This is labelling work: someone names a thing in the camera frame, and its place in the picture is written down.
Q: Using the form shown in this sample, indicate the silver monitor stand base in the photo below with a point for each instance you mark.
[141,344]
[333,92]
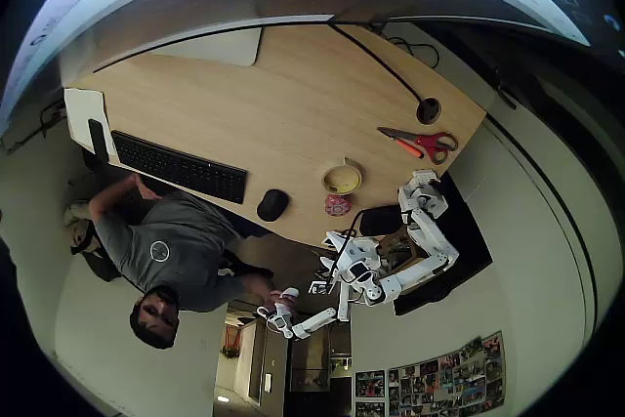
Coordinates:
[220,48]

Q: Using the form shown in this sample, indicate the man's left forearm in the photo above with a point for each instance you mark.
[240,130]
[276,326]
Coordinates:
[112,195]

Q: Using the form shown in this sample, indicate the large wall photo collage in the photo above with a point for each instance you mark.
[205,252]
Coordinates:
[449,378]

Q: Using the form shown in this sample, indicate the black computer keyboard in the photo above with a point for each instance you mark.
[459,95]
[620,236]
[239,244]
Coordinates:
[180,168]

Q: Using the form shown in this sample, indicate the black bag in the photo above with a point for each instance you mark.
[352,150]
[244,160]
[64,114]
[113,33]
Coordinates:
[100,263]

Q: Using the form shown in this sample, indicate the white follower robot arm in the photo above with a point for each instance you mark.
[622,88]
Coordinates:
[429,236]

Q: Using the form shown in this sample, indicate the man's left hand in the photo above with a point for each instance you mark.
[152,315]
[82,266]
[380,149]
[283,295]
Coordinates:
[145,190]

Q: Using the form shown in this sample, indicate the white paper sheet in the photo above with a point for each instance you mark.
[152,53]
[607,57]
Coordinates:
[80,109]

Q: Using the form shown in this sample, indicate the man's right hand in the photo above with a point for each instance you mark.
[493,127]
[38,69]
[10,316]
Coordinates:
[277,296]

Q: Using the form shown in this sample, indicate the orange pen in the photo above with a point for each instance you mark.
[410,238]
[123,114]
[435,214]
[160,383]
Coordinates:
[409,147]

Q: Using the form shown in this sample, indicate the beige roll of tape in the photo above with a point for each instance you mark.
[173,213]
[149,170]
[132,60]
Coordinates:
[359,178]

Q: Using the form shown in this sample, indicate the beige cloth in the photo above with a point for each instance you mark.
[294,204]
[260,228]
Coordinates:
[73,214]

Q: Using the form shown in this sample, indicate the small wall photo sheet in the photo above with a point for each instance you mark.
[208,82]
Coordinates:
[369,409]
[369,384]

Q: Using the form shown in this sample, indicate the man's right forearm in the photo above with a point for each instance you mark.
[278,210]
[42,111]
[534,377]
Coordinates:
[254,287]

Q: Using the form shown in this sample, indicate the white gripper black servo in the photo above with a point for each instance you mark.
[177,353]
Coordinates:
[338,242]

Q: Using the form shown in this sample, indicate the brown cardboard box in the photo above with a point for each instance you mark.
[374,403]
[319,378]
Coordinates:
[395,246]

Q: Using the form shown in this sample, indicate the pink cup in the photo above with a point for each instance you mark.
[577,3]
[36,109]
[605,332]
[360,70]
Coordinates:
[338,206]

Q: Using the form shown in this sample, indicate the black phone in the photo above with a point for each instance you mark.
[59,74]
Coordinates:
[97,138]

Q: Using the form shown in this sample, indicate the black rounded object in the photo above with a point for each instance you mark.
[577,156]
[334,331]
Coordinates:
[381,221]

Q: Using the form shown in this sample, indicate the man in grey t-shirt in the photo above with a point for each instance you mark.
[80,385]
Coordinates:
[171,246]

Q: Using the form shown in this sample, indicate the black side table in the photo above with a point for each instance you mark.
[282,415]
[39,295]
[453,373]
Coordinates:
[471,251]

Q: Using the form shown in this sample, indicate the black computer mouse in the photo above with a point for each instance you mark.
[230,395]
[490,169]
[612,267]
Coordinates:
[272,204]

